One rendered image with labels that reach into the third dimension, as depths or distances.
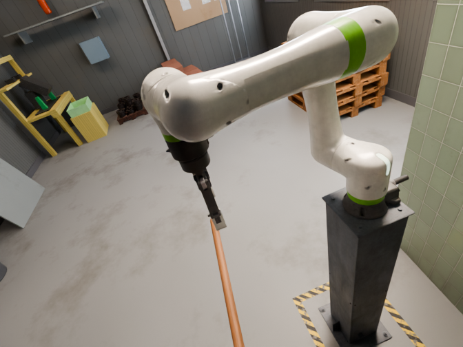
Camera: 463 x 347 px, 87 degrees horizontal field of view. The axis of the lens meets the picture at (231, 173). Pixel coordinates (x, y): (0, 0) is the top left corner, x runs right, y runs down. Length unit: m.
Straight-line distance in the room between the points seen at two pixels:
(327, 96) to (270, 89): 0.39
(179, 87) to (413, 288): 2.11
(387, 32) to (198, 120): 0.43
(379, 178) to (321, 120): 0.25
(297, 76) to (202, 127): 0.20
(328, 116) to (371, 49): 0.31
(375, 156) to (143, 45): 6.81
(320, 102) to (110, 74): 6.91
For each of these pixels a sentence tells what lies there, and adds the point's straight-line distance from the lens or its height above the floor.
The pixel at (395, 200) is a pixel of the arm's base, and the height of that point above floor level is 1.22.
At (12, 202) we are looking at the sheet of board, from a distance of 4.91.
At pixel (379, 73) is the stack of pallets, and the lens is 3.91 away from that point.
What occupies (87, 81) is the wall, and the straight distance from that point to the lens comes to 7.62.
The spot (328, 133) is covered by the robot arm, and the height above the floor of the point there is 1.49.
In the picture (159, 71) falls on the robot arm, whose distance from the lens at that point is 0.52.
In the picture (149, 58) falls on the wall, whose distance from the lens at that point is 7.33.
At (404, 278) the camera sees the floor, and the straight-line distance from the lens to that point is 2.29.
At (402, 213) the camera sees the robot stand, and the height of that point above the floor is 1.20.
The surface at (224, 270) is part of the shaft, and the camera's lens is 0.93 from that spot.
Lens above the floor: 1.98
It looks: 38 degrees down
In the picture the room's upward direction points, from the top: 20 degrees counter-clockwise
